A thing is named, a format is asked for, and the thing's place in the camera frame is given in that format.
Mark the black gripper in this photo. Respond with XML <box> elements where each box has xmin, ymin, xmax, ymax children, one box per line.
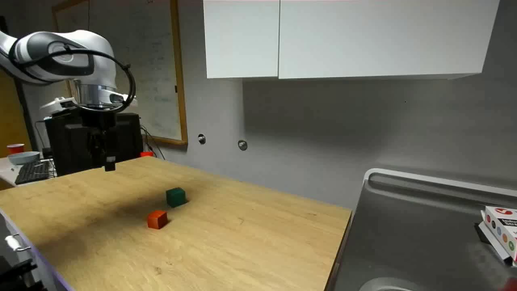
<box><xmin>80</xmin><ymin>107</ymin><xmax>119</xmax><ymax>174</ymax></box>

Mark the orange block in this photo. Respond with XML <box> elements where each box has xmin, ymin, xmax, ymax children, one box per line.
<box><xmin>145</xmin><ymin>209</ymin><xmax>169</xmax><ymax>232</ymax></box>

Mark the green block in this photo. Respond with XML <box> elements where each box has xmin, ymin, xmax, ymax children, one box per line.
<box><xmin>164</xmin><ymin>187</ymin><xmax>189</xmax><ymax>209</ymax></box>

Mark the black equipment case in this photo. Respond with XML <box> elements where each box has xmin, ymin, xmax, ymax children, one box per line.
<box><xmin>43</xmin><ymin>111</ymin><xmax>145</xmax><ymax>179</ymax></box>

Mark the grey keyboard device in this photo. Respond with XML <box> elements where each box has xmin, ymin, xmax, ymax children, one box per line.
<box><xmin>0</xmin><ymin>151</ymin><xmax>58</xmax><ymax>188</ymax></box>

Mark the red cup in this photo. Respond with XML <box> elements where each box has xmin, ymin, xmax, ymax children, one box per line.
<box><xmin>5</xmin><ymin>143</ymin><xmax>27</xmax><ymax>158</ymax></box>

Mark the wood framed whiteboard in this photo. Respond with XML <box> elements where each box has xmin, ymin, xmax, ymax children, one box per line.
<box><xmin>50</xmin><ymin>0</ymin><xmax>189</xmax><ymax>151</ymax></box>

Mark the black clamp device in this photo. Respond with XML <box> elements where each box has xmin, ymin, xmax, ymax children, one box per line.
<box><xmin>0</xmin><ymin>213</ymin><xmax>50</xmax><ymax>291</ymax></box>

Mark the stainless steel sink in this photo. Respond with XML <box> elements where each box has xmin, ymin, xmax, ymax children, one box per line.
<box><xmin>323</xmin><ymin>167</ymin><xmax>517</xmax><ymax>291</ymax></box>

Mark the white patterned box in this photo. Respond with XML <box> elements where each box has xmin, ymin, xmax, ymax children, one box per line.
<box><xmin>476</xmin><ymin>204</ymin><xmax>517</xmax><ymax>269</ymax></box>

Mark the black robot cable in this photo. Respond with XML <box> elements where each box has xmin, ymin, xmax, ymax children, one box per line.
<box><xmin>11</xmin><ymin>49</ymin><xmax>137</xmax><ymax>116</ymax></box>

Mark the white wall cabinet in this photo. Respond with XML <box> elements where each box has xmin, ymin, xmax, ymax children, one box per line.
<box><xmin>202</xmin><ymin>0</ymin><xmax>501</xmax><ymax>82</ymax></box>

